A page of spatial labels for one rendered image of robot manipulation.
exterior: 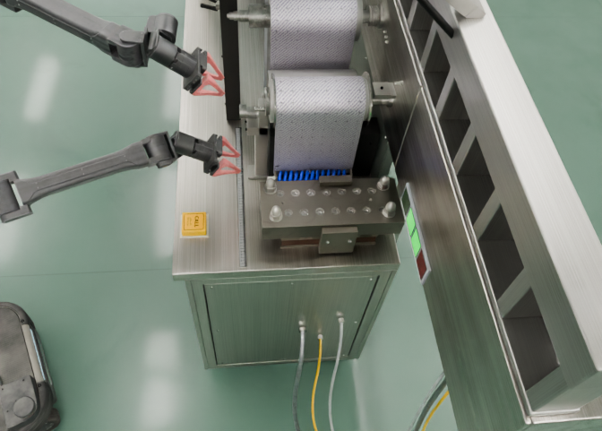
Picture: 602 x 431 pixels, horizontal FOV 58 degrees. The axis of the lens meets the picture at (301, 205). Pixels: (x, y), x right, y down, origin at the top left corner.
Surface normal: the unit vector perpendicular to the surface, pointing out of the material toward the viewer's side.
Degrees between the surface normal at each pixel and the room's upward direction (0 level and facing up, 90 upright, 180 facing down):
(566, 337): 90
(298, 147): 90
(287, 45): 92
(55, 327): 0
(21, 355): 0
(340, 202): 0
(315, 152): 90
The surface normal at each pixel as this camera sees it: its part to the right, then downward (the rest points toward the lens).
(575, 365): -0.99, 0.04
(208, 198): 0.07, -0.58
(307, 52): 0.09, 0.83
